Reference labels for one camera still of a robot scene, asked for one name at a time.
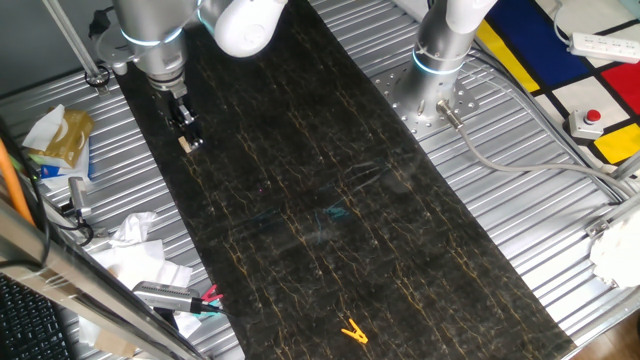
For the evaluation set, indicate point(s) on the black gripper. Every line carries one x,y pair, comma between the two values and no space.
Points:
167,107

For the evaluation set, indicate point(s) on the small wooden cube block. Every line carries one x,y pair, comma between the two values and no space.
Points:
184,145

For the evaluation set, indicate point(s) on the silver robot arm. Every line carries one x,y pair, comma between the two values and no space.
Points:
155,50

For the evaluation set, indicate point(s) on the crumpled white tissue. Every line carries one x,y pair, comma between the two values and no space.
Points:
132,227

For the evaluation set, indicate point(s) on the yellow tissue box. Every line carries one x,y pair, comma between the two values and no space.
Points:
70,140

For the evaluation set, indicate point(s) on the white blue tissue pack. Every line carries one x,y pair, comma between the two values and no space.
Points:
65,172

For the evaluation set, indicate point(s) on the white tissue sheet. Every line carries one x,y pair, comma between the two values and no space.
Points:
45,127

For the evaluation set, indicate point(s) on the white paper sheets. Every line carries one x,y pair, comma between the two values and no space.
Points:
135,265

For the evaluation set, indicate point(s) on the silver stand pole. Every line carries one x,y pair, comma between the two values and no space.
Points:
70,40

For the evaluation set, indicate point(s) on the red clothespin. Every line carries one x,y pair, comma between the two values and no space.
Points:
211,292

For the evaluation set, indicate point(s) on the grey ribbed hub device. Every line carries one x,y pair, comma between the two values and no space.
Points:
162,295

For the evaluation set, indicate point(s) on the teal clothespin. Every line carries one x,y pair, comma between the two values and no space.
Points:
218,298

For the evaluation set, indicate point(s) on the orange tube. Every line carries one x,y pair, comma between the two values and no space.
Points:
12,185

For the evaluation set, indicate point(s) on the black marble pattern mat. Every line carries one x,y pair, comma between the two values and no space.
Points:
350,225

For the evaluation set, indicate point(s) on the black keyboard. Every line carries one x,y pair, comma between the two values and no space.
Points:
30,325

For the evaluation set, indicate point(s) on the orange clothespin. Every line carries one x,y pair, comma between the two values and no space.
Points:
356,334

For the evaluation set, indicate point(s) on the colourful Mondrian pattern mat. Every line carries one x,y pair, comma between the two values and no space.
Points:
540,55

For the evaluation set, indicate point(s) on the grey emergency stop button box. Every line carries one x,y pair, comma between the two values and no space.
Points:
585,125

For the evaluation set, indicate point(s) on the white power strip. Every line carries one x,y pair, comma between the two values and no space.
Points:
607,48

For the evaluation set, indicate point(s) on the white crumpled bag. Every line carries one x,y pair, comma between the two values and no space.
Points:
617,250

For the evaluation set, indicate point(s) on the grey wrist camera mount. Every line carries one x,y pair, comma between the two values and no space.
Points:
117,65

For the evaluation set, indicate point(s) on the silver depth camera on mount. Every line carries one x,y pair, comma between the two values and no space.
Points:
78,195

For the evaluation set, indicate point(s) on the silver aluminium frame beam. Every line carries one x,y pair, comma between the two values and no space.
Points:
75,280

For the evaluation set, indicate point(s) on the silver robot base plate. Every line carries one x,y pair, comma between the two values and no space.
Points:
390,92

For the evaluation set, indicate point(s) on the silver frame bracket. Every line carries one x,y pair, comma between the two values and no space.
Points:
607,220

